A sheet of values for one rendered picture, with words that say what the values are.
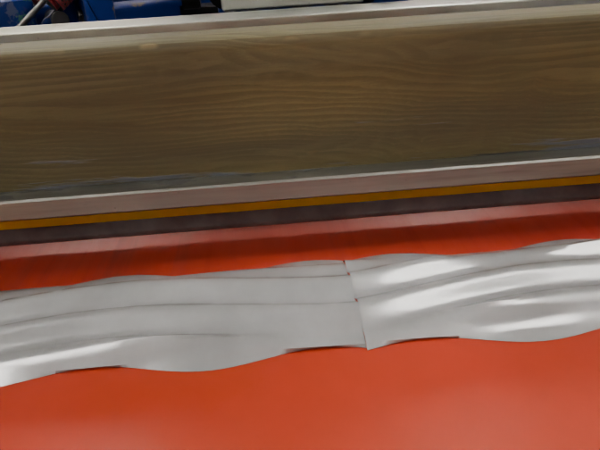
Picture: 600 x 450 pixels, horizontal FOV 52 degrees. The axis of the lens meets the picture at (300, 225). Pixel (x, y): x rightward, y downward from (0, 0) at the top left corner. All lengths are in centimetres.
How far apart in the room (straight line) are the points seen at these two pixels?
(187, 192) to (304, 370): 11
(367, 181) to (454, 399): 12
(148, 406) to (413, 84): 18
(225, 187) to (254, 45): 7
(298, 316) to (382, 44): 13
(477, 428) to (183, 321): 12
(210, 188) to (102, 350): 9
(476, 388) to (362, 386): 4
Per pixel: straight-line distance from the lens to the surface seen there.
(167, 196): 29
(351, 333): 24
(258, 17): 52
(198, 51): 29
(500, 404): 22
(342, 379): 23
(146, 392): 23
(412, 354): 24
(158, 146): 30
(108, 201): 30
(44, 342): 27
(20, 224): 34
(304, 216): 32
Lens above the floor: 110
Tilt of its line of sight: 25 degrees down
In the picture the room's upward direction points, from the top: 4 degrees counter-clockwise
